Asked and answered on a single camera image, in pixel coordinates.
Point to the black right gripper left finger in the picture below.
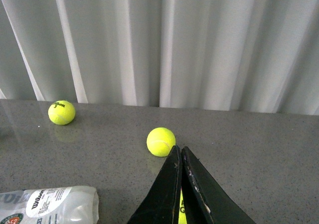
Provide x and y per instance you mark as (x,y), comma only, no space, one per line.
(161,204)

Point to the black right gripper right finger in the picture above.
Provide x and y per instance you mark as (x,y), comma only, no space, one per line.
(204,199)

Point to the Roland Garros tennis ball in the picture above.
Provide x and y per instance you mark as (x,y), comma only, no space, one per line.
(182,215)

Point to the clear Wilson tennis can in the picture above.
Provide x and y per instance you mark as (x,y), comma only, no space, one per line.
(63,205)

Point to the plain yellow tennis ball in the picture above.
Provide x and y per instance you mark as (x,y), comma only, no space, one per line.
(160,141)

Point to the Wilson 3 tennis ball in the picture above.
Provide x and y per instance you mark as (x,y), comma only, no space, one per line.
(61,112)

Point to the white pleated curtain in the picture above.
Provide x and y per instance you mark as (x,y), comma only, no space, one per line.
(232,55)

